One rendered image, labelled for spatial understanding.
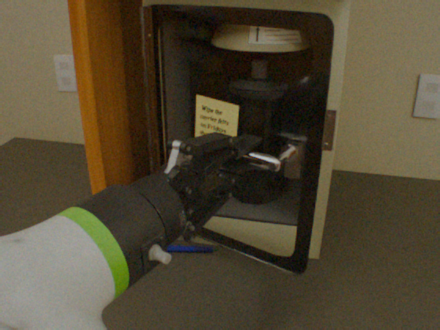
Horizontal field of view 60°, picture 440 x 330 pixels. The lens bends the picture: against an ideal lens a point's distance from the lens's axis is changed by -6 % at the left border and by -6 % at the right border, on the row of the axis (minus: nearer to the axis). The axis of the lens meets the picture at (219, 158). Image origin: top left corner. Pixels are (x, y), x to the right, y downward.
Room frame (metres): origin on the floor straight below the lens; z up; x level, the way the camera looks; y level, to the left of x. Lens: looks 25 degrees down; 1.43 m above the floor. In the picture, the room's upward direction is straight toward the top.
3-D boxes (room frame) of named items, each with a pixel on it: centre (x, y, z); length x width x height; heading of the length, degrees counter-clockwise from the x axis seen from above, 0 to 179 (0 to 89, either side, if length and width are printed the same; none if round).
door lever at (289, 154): (0.51, -0.05, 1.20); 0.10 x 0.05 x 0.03; 56
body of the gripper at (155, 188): (0.37, 0.06, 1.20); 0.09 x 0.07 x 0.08; 146
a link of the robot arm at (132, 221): (0.31, 0.10, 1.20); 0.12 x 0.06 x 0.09; 56
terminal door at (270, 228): (0.57, -0.01, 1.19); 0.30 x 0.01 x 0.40; 56
